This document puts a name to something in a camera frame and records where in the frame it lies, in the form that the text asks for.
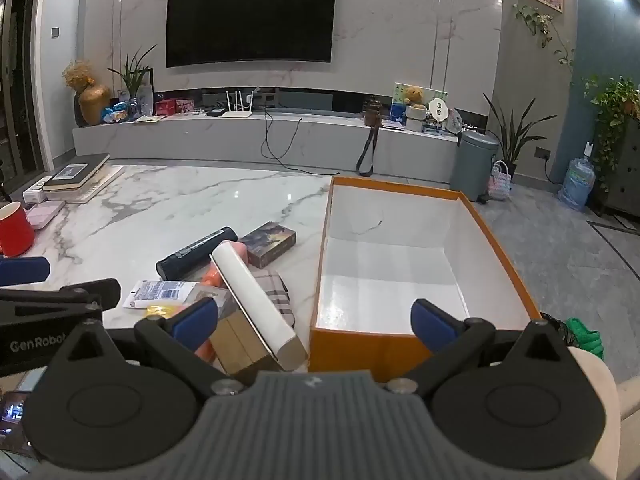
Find teddy bear toy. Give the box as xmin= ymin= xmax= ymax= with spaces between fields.
xmin=404 ymin=86 xmax=427 ymax=132

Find green slipper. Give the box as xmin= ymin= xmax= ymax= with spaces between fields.
xmin=565 ymin=318 xmax=604 ymax=360

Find white blue packet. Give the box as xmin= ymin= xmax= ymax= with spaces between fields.
xmin=122 ymin=280 xmax=196 ymax=310

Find pink flat case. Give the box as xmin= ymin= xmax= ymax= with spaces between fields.
xmin=26 ymin=200 xmax=65 ymax=231

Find pink bottle orange cap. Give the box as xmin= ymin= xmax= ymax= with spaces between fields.
xmin=192 ymin=240 xmax=248 ymax=361

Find grey tv console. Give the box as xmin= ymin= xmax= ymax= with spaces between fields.
xmin=73 ymin=110 xmax=457 ymax=184

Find black cable on console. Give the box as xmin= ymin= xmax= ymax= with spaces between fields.
xmin=258 ymin=90 xmax=342 ymax=177

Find green potted grass plant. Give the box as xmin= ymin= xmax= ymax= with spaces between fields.
xmin=108 ymin=44 xmax=156 ymax=100

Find pink woven basket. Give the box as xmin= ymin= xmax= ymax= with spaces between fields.
xmin=487 ymin=160 xmax=512 ymax=200

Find white wifi router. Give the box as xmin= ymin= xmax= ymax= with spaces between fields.
xmin=222 ymin=90 xmax=253 ymax=119

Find blue water jug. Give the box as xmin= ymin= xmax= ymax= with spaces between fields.
xmin=558 ymin=142 xmax=596 ymax=211

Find brown cardboard small box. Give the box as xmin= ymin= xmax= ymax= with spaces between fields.
xmin=209 ymin=309 xmax=280 ymax=386

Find orange cardboard box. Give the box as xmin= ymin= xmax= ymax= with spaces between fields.
xmin=308 ymin=177 xmax=540 ymax=382

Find climbing pothos plant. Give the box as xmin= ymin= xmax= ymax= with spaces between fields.
xmin=584 ymin=75 xmax=639 ymax=194

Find grey pedal trash bin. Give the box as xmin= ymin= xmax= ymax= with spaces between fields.
xmin=449 ymin=131 xmax=499 ymax=202

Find black bin bag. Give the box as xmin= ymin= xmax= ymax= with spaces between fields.
xmin=541 ymin=312 xmax=578 ymax=347

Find gold vase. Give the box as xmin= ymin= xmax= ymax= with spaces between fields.
xmin=78 ymin=84 xmax=111 ymax=126

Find black television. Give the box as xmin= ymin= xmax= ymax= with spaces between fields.
xmin=165 ymin=0 xmax=335 ymax=67

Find brown camera with strap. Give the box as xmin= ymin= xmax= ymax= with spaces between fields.
xmin=356 ymin=96 xmax=382 ymax=178

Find illustrated card box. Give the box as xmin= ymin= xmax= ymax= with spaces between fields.
xmin=239 ymin=221 xmax=296 ymax=269

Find dark blue spray can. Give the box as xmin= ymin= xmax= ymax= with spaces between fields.
xmin=155 ymin=226 xmax=238 ymax=281

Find stacked books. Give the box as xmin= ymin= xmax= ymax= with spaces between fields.
xmin=42 ymin=153 xmax=124 ymax=204

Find dark grey cabinet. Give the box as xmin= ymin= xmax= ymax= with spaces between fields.
xmin=604 ymin=118 xmax=640 ymax=217

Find plaid fabric case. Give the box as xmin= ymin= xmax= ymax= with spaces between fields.
xmin=243 ymin=270 xmax=295 ymax=330

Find red mug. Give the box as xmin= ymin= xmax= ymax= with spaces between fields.
xmin=0 ymin=202 xmax=35 ymax=258

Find tall leafy floor plant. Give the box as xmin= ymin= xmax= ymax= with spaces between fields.
xmin=484 ymin=94 xmax=556 ymax=177

